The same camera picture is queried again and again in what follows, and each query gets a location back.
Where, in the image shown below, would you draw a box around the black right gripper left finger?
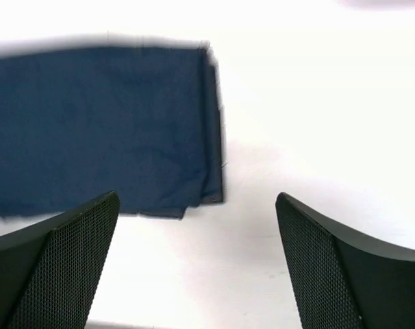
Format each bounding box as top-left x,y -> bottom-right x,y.
0,191 -> 120,329

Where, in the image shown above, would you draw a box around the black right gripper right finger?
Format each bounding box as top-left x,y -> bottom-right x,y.
275,193 -> 415,329

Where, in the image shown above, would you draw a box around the dark blue denim trousers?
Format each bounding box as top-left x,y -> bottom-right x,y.
0,36 -> 225,219

